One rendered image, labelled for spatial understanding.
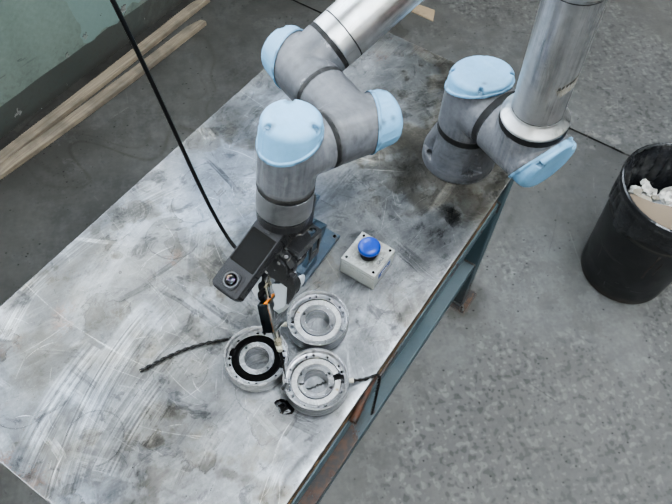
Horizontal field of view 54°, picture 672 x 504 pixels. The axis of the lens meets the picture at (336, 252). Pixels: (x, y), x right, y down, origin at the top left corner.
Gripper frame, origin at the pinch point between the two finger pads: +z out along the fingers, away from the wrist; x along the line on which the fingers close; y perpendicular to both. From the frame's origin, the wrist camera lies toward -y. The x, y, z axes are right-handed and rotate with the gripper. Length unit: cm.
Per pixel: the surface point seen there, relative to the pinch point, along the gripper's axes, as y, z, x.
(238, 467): -17.6, 15.4, -9.1
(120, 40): 107, 78, 157
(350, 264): 19.4, 6.4, -3.5
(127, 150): 69, 86, 115
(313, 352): 2.6, 9.6, -7.9
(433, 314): 60, 61, -13
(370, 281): 19.7, 7.9, -7.9
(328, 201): 31.6, 9.1, 9.4
